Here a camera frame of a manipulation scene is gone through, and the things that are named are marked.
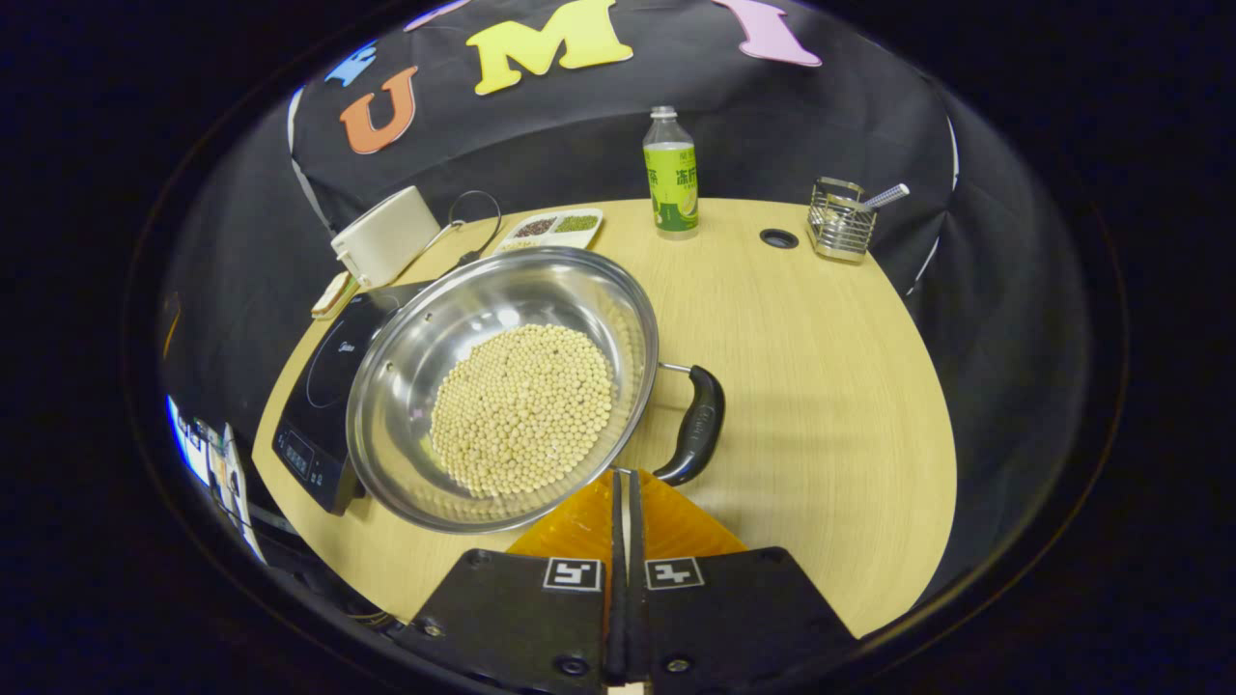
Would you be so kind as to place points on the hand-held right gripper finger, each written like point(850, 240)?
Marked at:
point(616, 618)
point(637, 618)

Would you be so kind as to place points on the pile of soybeans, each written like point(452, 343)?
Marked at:
point(521, 410)

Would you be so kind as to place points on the black induction cooktop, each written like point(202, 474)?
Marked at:
point(328, 386)

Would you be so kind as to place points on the white divided dish of beans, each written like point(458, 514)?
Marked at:
point(555, 228)

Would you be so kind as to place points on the black desk grommet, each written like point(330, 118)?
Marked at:
point(779, 238)

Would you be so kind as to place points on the green label drink bottle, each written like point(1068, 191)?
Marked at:
point(671, 183)

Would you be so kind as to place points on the white toaster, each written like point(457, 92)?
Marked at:
point(386, 236)

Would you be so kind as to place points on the metal spoon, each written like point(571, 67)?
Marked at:
point(888, 195)

